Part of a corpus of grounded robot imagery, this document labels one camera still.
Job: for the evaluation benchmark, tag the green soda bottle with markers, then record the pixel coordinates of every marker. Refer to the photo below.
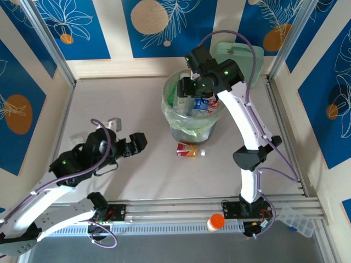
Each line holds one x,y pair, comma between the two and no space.
173,96

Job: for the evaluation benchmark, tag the blue round logo bottle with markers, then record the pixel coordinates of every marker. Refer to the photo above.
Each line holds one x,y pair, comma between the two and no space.
200,105

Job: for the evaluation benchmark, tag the white bottle red cap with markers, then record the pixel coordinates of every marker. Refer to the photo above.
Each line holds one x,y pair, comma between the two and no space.
213,105

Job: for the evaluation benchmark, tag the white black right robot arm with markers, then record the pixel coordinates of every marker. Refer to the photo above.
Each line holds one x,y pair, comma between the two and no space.
241,117

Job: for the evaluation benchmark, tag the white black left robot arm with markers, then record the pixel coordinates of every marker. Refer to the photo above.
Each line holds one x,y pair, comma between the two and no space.
44,201

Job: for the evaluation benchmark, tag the green plastic bin liner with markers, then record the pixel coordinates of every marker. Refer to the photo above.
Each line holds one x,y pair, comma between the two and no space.
170,115

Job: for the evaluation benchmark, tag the grey round waste bin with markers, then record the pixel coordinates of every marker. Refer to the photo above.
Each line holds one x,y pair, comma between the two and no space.
203,134

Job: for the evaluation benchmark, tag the mint green zipper case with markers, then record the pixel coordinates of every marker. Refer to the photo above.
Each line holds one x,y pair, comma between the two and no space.
235,50

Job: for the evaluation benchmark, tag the red orange label bottle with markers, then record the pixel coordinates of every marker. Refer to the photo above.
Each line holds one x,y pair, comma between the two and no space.
186,150

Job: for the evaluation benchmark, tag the orange lid pill bottle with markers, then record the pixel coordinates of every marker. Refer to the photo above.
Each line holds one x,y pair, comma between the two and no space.
215,222

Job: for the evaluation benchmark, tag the grey metal panel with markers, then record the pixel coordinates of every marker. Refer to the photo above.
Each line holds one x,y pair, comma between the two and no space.
175,250

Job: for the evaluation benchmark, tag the clear plastic organizer box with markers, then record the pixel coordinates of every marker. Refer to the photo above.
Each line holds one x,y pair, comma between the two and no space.
297,222

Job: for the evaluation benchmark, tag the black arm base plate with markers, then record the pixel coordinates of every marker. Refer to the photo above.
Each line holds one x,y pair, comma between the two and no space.
229,210
119,212

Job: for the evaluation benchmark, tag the aluminium front rail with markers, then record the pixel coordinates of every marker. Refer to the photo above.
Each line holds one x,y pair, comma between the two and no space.
175,211

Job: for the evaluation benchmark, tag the aluminium frame post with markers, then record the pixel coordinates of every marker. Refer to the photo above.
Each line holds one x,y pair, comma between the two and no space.
289,41
50,41

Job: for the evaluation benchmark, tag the aluminium side rail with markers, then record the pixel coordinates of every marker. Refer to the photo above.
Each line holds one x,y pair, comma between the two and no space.
286,131

